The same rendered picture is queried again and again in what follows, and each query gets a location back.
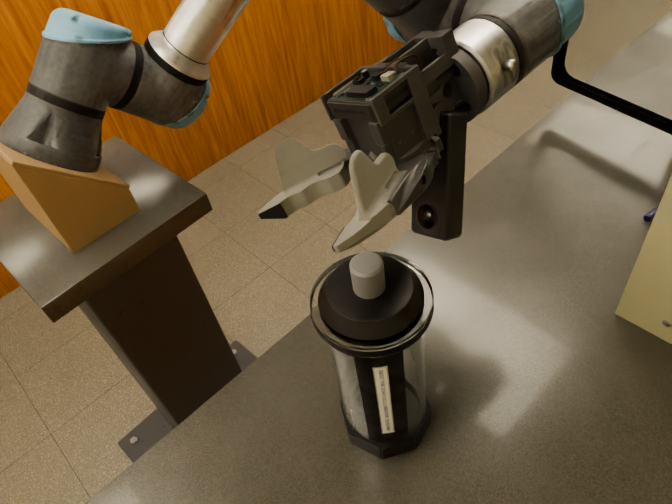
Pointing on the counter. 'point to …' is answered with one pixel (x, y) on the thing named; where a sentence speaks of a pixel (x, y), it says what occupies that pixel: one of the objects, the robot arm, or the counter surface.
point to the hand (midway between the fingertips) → (302, 234)
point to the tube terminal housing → (652, 277)
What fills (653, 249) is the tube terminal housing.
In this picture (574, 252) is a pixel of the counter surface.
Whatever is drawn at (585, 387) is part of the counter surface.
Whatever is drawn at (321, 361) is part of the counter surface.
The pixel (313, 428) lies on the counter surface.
